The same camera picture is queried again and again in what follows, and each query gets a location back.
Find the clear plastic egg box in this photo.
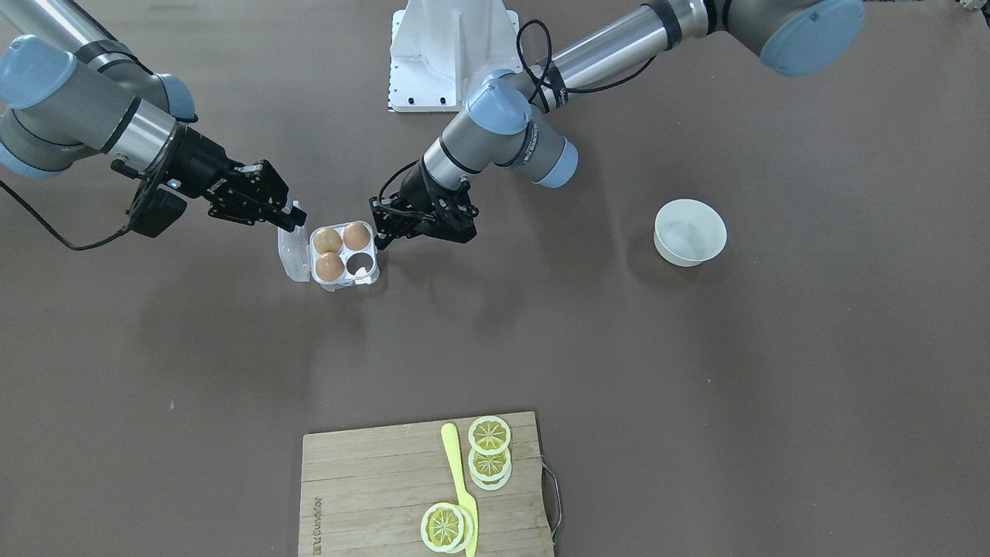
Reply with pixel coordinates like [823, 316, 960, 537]
[277, 221, 381, 292]

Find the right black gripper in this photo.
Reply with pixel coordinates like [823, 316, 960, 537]
[128, 125, 307, 237]

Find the yellow plastic knife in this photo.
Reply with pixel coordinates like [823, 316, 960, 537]
[441, 422, 480, 557]

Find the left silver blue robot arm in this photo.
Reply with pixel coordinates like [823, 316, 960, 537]
[369, 1, 864, 250]

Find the white bowl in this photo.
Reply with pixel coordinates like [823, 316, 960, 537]
[653, 200, 728, 268]

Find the bamboo cutting board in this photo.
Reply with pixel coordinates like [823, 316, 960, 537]
[297, 410, 555, 556]

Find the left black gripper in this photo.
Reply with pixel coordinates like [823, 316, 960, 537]
[369, 161, 480, 251]

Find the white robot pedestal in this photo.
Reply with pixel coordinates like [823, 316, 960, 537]
[387, 1, 522, 113]

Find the brown egg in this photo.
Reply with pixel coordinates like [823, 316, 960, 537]
[342, 221, 372, 251]
[312, 253, 347, 282]
[311, 227, 343, 254]

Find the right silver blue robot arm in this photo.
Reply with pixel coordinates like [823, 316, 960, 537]
[2, 1, 306, 237]

